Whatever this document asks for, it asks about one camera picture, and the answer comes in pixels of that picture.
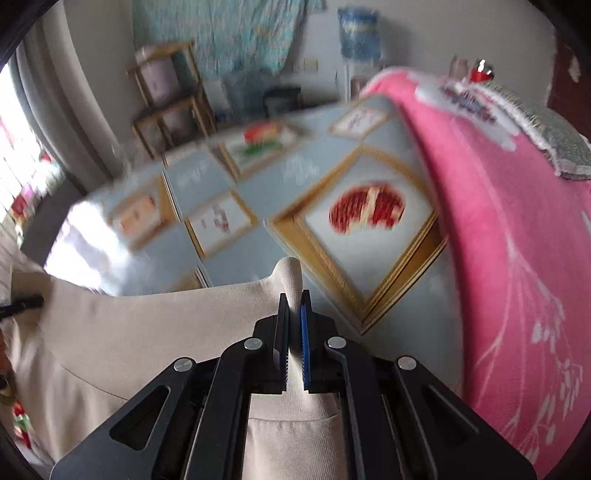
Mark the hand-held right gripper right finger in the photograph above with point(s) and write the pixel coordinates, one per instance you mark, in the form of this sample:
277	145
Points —
307	341

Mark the teal floral hanging cloth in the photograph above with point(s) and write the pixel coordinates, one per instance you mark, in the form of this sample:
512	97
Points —
231	32

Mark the glass jar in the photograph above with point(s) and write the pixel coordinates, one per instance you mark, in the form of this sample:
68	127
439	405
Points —
458	67

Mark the blue water bottle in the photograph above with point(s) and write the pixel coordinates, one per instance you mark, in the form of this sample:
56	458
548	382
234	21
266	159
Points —
360	32

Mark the wooden chair black seat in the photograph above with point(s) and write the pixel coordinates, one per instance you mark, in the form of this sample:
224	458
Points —
184	110

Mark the pink floral blanket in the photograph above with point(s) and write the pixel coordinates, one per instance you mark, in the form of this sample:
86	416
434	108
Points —
508	230

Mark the grey curtain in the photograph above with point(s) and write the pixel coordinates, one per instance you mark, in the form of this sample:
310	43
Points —
69	92

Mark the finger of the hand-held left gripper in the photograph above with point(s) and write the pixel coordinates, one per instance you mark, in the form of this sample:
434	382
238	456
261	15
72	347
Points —
23	305

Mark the white wall outlet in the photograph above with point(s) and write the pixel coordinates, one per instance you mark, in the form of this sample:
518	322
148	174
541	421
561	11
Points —
310	65

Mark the cream zip jacket black trim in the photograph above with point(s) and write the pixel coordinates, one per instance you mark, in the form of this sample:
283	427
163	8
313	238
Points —
138	346

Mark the brown door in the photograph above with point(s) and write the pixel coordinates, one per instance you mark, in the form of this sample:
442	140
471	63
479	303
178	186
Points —
570	83

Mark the grey lace-edged cushion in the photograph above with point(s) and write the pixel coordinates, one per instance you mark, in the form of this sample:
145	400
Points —
554	138

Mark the pale blue printed bed sheet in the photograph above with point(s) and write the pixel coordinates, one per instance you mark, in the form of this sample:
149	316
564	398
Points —
300	184

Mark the white water dispenser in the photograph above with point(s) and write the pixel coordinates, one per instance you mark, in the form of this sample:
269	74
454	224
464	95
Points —
353	78

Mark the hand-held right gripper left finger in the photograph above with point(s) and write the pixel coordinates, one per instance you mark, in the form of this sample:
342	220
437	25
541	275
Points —
284	332

